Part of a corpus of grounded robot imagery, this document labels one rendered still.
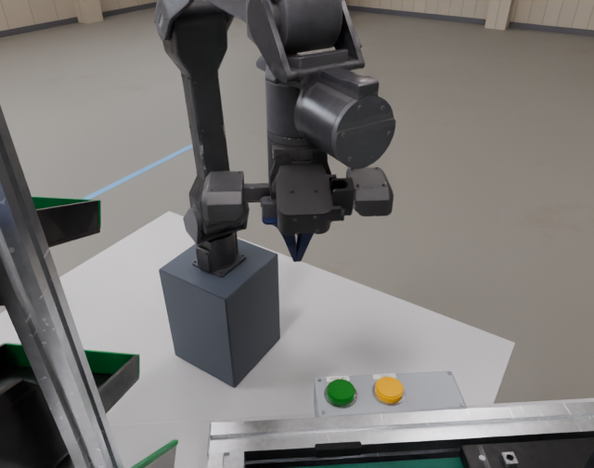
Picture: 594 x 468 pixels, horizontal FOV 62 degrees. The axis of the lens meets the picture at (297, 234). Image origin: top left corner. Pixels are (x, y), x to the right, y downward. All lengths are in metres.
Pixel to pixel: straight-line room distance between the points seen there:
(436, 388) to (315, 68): 0.52
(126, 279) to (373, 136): 0.85
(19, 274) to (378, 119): 0.26
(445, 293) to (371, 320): 1.49
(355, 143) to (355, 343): 0.62
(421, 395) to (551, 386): 1.48
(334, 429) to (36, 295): 0.52
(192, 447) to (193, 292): 0.23
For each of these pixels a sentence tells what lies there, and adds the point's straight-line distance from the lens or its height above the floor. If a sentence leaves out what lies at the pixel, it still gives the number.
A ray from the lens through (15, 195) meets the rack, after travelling 0.25.
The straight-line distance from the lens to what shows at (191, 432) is 0.85.
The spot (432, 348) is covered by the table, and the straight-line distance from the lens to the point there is 0.98.
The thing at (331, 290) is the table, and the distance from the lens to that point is 1.07.
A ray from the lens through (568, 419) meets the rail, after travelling 0.82.
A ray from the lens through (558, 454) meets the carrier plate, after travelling 0.76.
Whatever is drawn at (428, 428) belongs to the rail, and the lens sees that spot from 0.73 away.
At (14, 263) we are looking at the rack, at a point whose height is 1.41.
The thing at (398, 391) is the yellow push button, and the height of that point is 0.97.
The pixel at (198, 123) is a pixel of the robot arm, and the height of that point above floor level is 1.31.
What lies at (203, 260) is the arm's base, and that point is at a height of 1.09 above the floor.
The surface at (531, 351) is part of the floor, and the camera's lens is 2.33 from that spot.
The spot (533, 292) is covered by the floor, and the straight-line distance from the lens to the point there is 2.64.
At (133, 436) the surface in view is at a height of 0.86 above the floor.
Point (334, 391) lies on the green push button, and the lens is 0.74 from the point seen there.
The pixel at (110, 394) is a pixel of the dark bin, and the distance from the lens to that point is 0.44.
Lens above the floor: 1.55
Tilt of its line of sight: 34 degrees down
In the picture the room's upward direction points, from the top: straight up
